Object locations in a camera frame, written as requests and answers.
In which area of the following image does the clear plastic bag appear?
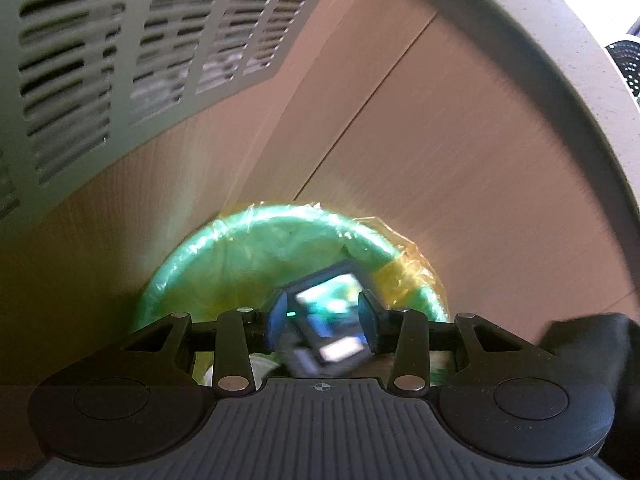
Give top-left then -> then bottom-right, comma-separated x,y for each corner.
267,259 -> 375,378

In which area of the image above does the black perforated wall rack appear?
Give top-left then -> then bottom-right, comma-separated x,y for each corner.
606,38 -> 640,101

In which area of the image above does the cabinet vent grille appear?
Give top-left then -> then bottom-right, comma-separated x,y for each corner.
1,0 -> 320,237

